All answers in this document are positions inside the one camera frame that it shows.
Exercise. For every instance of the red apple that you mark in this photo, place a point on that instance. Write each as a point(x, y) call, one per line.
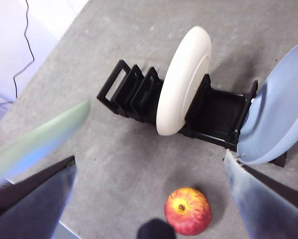
point(189, 214)

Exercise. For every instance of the blue plate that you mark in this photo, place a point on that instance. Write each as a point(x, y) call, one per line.
point(276, 119)

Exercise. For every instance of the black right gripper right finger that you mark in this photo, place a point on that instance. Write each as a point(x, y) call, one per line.
point(271, 211)

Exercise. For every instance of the cream white plate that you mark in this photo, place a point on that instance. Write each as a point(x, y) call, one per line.
point(174, 94)

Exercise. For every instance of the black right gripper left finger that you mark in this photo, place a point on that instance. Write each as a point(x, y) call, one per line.
point(27, 214)

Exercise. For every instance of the black plate rack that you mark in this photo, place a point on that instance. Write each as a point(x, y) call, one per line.
point(221, 117)

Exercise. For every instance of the black rounded object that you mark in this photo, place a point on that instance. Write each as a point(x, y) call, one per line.
point(156, 230)

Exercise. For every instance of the pale green plate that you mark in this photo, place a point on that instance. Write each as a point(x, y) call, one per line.
point(39, 137)

